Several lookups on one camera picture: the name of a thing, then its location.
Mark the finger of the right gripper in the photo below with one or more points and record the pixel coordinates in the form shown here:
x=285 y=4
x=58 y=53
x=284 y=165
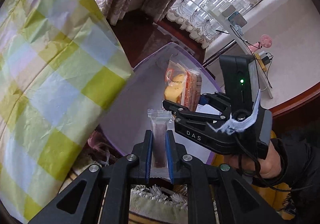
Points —
x=183 y=112
x=217 y=100

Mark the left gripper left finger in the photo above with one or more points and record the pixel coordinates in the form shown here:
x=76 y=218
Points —
x=101 y=194

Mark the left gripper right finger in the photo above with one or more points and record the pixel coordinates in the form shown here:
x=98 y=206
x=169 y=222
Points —
x=215 y=194

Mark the orange bag of bread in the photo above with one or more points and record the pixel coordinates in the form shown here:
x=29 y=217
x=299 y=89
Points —
x=182 y=84

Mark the brown bar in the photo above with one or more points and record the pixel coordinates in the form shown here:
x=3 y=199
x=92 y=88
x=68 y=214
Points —
x=159 y=121

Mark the right hand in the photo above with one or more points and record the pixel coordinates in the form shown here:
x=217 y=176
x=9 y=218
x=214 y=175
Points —
x=269 y=168

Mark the striped sofa cushion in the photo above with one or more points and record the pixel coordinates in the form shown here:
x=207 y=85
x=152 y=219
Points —
x=147 y=204

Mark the purple storage box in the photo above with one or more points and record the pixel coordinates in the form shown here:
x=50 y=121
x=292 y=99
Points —
x=126 y=121

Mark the pink handheld fan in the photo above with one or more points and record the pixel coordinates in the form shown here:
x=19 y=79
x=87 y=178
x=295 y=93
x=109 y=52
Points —
x=264 y=42

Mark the white side table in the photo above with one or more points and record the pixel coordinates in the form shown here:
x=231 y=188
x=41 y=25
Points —
x=243 y=44

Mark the checkered plastic tablecloth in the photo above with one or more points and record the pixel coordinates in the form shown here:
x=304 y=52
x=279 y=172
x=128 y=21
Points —
x=61 y=68

